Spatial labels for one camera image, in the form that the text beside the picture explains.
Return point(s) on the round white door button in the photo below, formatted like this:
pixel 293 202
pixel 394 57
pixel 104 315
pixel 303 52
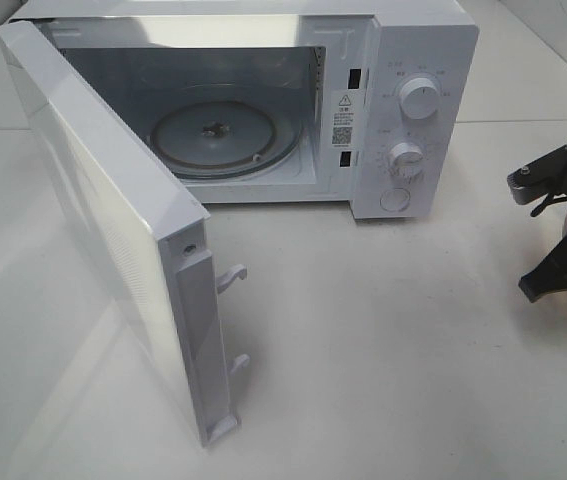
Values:
pixel 395 200

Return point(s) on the white timer knob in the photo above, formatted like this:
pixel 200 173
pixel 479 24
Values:
pixel 406 159

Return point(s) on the white microwave door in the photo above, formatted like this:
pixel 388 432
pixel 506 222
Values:
pixel 139 224

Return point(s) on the upper white power knob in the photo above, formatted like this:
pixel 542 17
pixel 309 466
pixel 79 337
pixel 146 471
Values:
pixel 419 96

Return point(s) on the white microwave oven body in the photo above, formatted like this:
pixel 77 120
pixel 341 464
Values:
pixel 337 65

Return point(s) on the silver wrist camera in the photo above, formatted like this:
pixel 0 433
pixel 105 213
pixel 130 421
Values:
pixel 537 179

